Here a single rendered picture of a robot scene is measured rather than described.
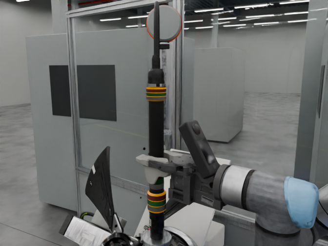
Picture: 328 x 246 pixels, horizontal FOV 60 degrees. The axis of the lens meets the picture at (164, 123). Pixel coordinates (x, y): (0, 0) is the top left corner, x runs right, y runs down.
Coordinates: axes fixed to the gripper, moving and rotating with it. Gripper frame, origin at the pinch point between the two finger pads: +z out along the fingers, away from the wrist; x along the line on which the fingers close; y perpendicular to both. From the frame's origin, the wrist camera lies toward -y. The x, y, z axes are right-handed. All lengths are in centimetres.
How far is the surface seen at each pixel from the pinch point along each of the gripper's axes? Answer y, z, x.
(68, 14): -52, 124, 70
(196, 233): 33.4, 0.5, 25.7
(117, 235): 22.8, 7.9, -2.4
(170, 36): -33, 34, 58
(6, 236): 152, 243, 68
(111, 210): 21.3, 16.7, 3.7
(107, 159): 9.0, 24.7, 10.2
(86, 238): 38, 33, 7
